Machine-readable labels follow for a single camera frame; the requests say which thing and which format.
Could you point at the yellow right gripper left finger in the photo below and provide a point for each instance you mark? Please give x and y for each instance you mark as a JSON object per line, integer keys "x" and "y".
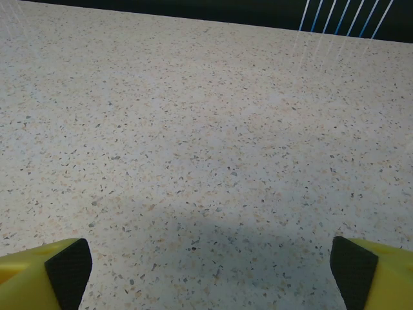
{"x": 29, "y": 281}

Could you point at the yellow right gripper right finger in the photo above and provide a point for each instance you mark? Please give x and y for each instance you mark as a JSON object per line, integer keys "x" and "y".
{"x": 380, "y": 281}

